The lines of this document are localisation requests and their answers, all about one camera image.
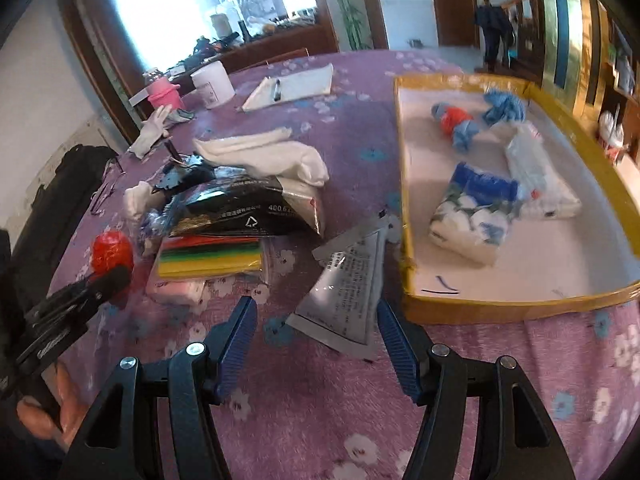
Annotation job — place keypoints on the person in dark coat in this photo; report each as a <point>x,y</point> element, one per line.
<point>492,25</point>

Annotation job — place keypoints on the person's left hand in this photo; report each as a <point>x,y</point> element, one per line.
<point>45,420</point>

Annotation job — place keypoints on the bottle with pink knit sleeve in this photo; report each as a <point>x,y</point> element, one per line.
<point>162,92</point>

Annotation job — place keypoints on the grey green glove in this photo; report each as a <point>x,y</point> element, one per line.
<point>180,116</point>

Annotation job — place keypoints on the rainbow coloured strip pack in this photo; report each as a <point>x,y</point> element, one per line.
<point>210,257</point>

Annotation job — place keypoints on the red soft ball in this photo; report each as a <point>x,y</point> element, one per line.
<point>112,252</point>

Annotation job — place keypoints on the blue foil wrapper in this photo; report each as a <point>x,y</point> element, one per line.
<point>160,220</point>

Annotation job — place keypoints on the clear plastic packet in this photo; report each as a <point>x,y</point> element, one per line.
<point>525,160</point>

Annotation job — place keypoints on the yellow rimmed cardboard tray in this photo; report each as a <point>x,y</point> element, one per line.
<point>500,280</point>

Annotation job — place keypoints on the blue white cotton ball bag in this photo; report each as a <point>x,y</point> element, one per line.
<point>475,220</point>

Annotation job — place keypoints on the light blue cloth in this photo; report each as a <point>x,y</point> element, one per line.
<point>502,105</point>

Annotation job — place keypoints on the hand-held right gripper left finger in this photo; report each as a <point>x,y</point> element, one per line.
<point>235,345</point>

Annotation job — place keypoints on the bamboo painted pillar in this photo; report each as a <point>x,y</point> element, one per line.
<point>350,10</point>

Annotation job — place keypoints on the silver foil sachet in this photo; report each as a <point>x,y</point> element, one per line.
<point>345,285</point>

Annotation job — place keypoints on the white soft cloth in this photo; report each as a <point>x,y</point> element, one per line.
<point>280,157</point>

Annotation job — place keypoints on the white work glove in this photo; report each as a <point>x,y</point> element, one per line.
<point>150,135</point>

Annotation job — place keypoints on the black cylindrical motor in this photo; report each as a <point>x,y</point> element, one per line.
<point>192,175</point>

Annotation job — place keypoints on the dark frame eyeglasses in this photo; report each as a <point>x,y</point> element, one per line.
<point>106,192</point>

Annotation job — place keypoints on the wooden stair railing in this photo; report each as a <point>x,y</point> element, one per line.
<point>527,35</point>

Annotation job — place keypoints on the purple floral tablecloth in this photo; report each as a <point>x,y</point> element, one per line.
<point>320,410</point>

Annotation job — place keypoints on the wooden side cabinet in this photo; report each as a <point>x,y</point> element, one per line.
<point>620,85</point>

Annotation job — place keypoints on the wooden chair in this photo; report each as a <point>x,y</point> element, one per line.
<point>280,57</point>

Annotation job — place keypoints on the cluttered wooden counter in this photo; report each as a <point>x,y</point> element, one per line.
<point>300,40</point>

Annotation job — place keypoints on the white wrapped tissue pack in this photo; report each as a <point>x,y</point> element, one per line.
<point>555,200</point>

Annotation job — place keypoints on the white plastic jar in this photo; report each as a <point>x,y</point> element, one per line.
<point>212,85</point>

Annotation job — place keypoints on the black snack bag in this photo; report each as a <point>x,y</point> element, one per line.
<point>240,210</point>

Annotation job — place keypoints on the red and blue knit toy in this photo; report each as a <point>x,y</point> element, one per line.
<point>455,120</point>

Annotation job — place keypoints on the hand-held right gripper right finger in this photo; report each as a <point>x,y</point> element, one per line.
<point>400,355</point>

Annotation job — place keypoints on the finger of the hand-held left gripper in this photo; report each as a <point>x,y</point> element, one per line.
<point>90,290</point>

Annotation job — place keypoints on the white paper notepad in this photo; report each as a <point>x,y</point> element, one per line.
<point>300,85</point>

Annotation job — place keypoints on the black fabric bag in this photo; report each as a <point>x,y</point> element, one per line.
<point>55,195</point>

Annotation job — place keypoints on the brown wooden door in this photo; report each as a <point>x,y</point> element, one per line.
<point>452,5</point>

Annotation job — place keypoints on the white crumpled tissue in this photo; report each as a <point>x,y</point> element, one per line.
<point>137,200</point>

